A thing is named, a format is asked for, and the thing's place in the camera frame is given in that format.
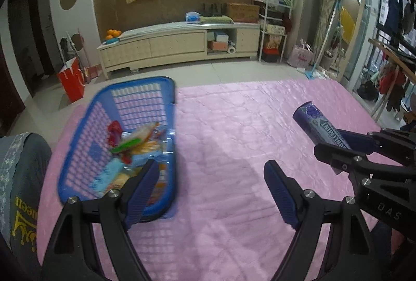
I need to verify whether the pink tote bag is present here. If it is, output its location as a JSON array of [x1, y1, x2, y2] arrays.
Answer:
[[288, 39, 315, 67]]

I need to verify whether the wooden clothes rack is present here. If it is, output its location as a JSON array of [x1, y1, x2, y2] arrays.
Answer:
[[367, 37, 416, 121]]

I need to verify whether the light blue striped packet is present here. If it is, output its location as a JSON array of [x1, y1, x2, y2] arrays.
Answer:
[[89, 162, 131, 197]]

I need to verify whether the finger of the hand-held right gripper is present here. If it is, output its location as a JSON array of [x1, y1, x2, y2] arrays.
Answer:
[[336, 128, 416, 160], [314, 144, 378, 175]]

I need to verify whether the dark blue gum tube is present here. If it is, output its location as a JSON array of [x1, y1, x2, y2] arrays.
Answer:
[[292, 101, 353, 152]]

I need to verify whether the beige low cabinet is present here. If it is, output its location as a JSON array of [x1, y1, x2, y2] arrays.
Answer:
[[97, 21, 261, 79]]

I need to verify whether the arched standing mirror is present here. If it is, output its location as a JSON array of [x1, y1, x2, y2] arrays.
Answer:
[[325, 0, 368, 82]]

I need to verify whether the red paper bag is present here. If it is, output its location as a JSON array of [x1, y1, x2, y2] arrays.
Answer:
[[57, 57, 87, 104]]

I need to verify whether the row of hanging clothes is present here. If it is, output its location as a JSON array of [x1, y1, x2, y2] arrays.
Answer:
[[379, 0, 416, 41]]

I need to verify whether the grey lace-trimmed chair cover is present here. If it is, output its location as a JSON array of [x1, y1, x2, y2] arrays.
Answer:
[[0, 132, 53, 281]]

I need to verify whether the patterned beige curtain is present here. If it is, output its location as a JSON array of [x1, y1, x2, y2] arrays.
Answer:
[[314, 0, 342, 67]]

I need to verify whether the blue plastic basket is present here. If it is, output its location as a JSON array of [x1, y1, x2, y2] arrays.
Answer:
[[58, 76, 179, 223]]

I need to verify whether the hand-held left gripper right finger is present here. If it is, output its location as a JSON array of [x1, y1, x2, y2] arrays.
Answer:
[[263, 160, 391, 281]]

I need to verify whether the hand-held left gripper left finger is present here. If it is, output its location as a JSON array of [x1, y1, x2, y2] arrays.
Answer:
[[41, 159, 160, 281]]

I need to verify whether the brown cardboard box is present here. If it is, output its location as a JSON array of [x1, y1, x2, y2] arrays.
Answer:
[[226, 3, 261, 23]]

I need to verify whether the broom and dustpan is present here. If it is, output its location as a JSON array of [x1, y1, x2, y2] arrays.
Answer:
[[60, 28, 98, 80]]

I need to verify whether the blue-handled mop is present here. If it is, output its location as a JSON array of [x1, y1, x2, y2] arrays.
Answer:
[[304, 0, 342, 78]]

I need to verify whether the white metal shelf rack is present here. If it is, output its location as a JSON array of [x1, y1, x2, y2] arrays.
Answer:
[[252, 0, 295, 63]]

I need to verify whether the green folded cloth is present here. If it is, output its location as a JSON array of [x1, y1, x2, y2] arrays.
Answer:
[[199, 15, 234, 24]]

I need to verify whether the black router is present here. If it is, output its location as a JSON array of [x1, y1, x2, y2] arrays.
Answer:
[[202, 3, 226, 17]]

